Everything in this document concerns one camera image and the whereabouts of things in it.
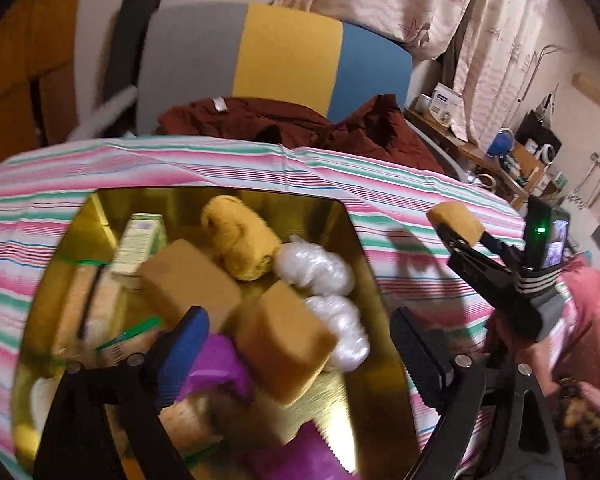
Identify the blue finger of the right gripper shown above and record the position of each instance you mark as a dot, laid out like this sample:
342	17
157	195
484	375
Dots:
508	254
461	257

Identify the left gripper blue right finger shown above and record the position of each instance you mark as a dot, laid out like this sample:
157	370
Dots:
522	442

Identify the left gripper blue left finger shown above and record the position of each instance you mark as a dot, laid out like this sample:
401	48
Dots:
77	442

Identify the small tan sponge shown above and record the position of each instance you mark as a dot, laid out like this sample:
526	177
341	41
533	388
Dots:
453	221

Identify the cracker pack green wrapper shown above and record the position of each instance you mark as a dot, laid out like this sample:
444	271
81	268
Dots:
71	329

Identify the purple packet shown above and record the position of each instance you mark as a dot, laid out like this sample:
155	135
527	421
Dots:
306	456
218	365

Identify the large tan sponge block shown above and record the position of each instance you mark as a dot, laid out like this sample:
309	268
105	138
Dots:
181	276

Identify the tall tan sponge block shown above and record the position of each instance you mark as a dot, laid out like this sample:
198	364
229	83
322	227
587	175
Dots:
284	344

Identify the gold metal tray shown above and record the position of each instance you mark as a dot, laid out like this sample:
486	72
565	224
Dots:
365	416

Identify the yellow knitted sock roll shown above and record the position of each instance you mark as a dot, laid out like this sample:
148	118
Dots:
242	241

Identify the small green carton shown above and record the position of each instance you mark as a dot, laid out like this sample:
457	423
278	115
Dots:
144	235

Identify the wooden side table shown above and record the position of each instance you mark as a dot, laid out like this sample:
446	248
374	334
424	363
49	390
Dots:
469	156

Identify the pink plush item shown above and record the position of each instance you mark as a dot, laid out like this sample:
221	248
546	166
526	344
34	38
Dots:
574	351

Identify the dark red garment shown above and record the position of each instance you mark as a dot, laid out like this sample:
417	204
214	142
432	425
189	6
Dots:
376	130

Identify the white blue product box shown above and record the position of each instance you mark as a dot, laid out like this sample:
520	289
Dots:
444	104

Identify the pink patterned curtain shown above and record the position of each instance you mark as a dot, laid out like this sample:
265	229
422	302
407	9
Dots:
495	56

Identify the striped pink green bedspread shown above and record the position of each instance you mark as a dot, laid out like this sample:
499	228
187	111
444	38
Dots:
41	191

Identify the grey yellow blue headboard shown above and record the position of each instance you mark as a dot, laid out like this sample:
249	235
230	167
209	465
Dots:
252	50

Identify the black rolled mat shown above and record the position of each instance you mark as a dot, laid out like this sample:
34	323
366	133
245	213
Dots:
126	45

